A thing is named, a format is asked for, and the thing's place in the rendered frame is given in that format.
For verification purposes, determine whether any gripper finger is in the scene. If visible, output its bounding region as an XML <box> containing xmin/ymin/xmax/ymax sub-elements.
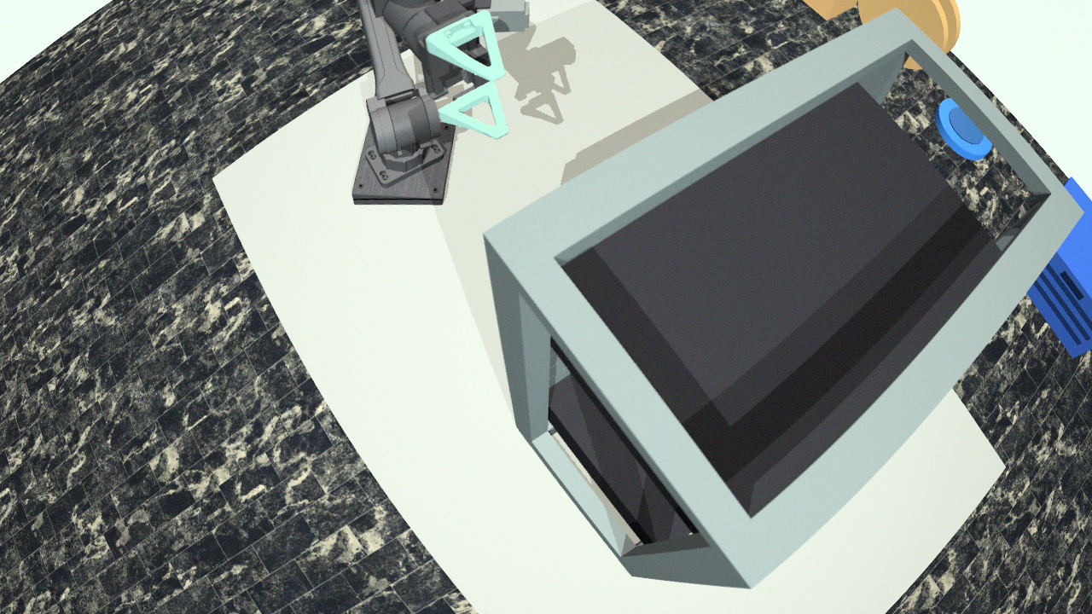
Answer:
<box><xmin>426</xmin><ymin>10</ymin><xmax>505</xmax><ymax>82</ymax></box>
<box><xmin>439</xmin><ymin>82</ymin><xmax>508</xmax><ymax>139</ymax></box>

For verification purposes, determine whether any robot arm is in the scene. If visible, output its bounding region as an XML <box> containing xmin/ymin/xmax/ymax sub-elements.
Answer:
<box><xmin>356</xmin><ymin>0</ymin><xmax>530</xmax><ymax>188</ymax></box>

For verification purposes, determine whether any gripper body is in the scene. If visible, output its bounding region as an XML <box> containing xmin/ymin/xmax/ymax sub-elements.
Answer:
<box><xmin>403</xmin><ymin>9</ymin><xmax>491</xmax><ymax>101</ymax></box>

